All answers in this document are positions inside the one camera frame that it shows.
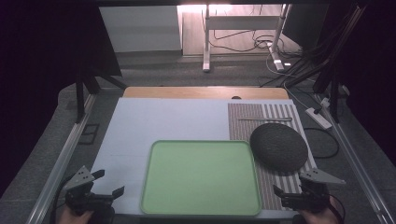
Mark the person's right hand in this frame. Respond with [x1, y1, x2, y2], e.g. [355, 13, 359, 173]
[299, 199, 343, 224]

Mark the dark grey round sponge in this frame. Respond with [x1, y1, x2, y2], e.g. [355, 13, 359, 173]
[248, 122, 309, 173]

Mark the black floor frame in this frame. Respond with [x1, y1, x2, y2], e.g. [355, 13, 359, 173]
[77, 123, 101, 146]

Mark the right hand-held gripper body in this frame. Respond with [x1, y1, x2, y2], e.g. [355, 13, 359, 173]
[281, 168, 347, 215]

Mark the aluminium rail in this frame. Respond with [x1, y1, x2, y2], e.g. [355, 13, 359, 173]
[25, 92, 98, 224]
[317, 92, 396, 224]

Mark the white power strip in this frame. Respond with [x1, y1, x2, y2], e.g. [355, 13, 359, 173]
[304, 106, 333, 131]

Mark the black looped cable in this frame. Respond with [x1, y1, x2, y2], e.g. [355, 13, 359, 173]
[303, 127, 341, 160]

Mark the dark monitor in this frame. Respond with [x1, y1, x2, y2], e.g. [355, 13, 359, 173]
[281, 3, 332, 51]

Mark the pale blue table board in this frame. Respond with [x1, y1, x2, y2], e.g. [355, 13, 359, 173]
[90, 97, 318, 219]

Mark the green rectangular tray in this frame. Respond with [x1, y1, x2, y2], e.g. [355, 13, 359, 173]
[139, 139, 262, 217]

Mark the bundle of black cables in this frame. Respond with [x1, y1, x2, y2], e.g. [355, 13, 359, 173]
[259, 12, 359, 89]

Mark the black metal stand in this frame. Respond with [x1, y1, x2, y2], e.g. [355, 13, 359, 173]
[312, 4, 369, 123]
[74, 59, 129, 124]

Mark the white wall panel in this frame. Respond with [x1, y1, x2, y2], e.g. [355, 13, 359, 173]
[99, 6, 183, 53]

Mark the striped placemat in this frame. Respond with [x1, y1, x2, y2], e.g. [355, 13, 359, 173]
[227, 103, 318, 211]

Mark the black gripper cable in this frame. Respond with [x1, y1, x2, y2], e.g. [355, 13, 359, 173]
[49, 175, 73, 224]
[327, 193, 347, 224]

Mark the person's left hand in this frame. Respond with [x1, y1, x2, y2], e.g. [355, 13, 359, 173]
[58, 206, 95, 224]

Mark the thin metal utensil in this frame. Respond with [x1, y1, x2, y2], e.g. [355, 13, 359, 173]
[237, 117, 294, 122]

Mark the white desk frame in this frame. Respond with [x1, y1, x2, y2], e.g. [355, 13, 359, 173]
[202, 3, 292, 74]

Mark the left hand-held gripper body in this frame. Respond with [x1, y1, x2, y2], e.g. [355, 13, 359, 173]
[63, 165, 116, 217]

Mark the wooden table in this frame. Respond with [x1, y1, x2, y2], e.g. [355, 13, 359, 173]
[122, 86, 290, 101]

